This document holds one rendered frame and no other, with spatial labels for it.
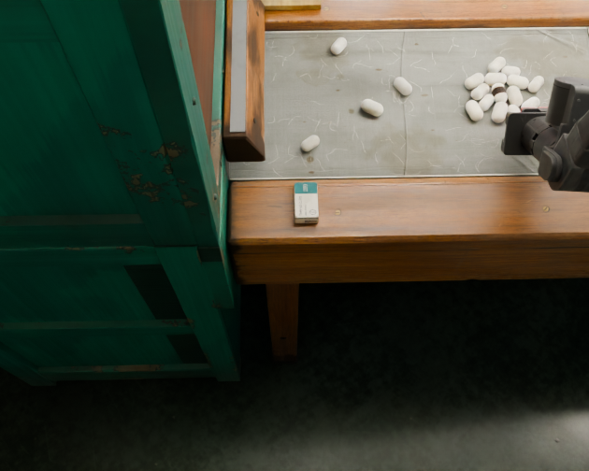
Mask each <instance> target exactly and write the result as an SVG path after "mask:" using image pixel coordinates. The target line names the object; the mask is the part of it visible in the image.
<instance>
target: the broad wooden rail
mask: <svg viewBox="0 0 589 471"><path fill-rule="evenodd" d="M295 182H317V185H318V208H319V221H318V223H295V194H294V183H295ZM227 245H228V249H229V253H230V257H231V262H232V266H233V270H234V275H235V280H236V283H237V285H248V284H297V283H346V282H394V281H442V280H468V279H477V280H488V279H537V278H589V193H582V192H563V191H553V190H552V189H551V188H550V186H549V183H548V180H544V179H543V178H542V177H541V176H525V177H470V178H361V179H306V180H251V181H233V182H231V184H230V186H229V189H228V206H227Z"/></svg>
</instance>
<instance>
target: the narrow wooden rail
mask: <svg viewBox="0 0 589 471"><path fill-rule="evenodd" d="M538 27H589V0H322V8H321V9H296V10H265V32H270V31H337V30H404V29H471V28H538Z"/></svg>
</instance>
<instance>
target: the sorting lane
mask: <svg viewBox="0 0 589 471"><path fill-rule="evenodd" d="M588 29H589V27H538V28H471V29H404V30H337V31H270V32H265V83H264V91H265V154H266V159H265V160H264V161H263V162H235V163H230V169H229V181H230V184H231V182H233V181H251V180H306V179H361V178H470V177H525V176H539V174H538V172H539V171H538V169H539V161H538V160H537V159H536V158H535V157H534V156H533V155H505V154H504V153H503V152H502V151H501V143H502V139H503V138H504V137H505V130H506V124H505V120H504V121H503V122H500V123H496V122H494V121H493V120H492V113H493V109H494V106H495V104H496V102H495V101H494V103H493V104H492V105H491V106H490V107H489V109H488V110H486V111H483V117H482V118H481V120H479V121H473V120H472V119H471V118H470V117H469V115H468V113H467V111H466V103H467V102H468V101H470V100H474V99H473V98H472V97H471V92H472V91H473V90H474V89H476V88H477V87H478V86H477V87H476V88H474V89H472V90H469V89H467V88H466V86H465V81H466V79H467V78H469V77H471V76H473V75H474V74H476V73H481V74H483V76H484V77H485V76H486V75H487V74H488V73H489V72H488V69H487V68H488V65H489V64H490V63H491V62H492V61H493V60H494V59H495V58H497V57H503V58H504V59H505V61H506V64H505V66H515V67H518V68H519V69H520V71H521V73H520V75H519V76H521V77H525V78H527V79H528V81H529V83H530V82H531V81H532V80H533V79H534V77H537V76H541V77H543V78H544V84H543V85H542V86H541V87H540V89H539V90H538V91H537V92H536V93H532V92H530V91H529V90H528V86H527V87H526V88H525V89H523V90H521V89H519V90H520V93H521V95H522V97H523V103H524V102H525V101H527V100H528V99H529V98H531V97H537V98H538V99H539V101H540V103H539V106H538V107H547V106H548V105H549V101H550V97H551V93H552V88H553V82H554V78H556V77H576V78H583V79H589V34H588ZM340 37H344V38H345V39H346V40H347V46H346V48H345V49H344V50H343V51H342V52H341V53H340V54H337V55H336V54H333V53H332V51H331V46H332V45H333V44H334V43H335V41H336V40H337V39H338V38H340ZM505 66H504V67H505ZM398 77H401V78H404V79H405V80H406V81H407V82H408V83H409V84H410V85H411V87H412V92H411V94H409V95H403V94H402V93H401V92H400V91H399V90H398V89H397V88H396V87H395V86H394V81H395V79H396V78H398ZM366 99H370V100H372V101H375V102H377V103H380V104H381V105H382V106H383V112H382V114H381V115H380V116H373V115H371V114H369V113H367V112H364V111H363V110H362V108H361V104H362V102H363V101H364V100H366ZM474 101H476V102H477V103H479V102H480V101H481V99H480V100H474ZM523 103H522V104H523ZM521 106H522V105H520V106H518V108H519V109H520V111H521ZM313 135H315V136H317V137H319V138H320V143H319V145H318V146H316V147H315V148H314V149H312V150H310V151H303V150H302V149H301V144H302V142H303V141H304V140H305V139H307V138H308V137H310V136H313Z"/></svg>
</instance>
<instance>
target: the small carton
mask: <svg viewBox="0 0 589 471"><path fill-rule="evenodd" d="M318 221H319V208H318V185H317V182H295V183H294V223H318Z"/></svg>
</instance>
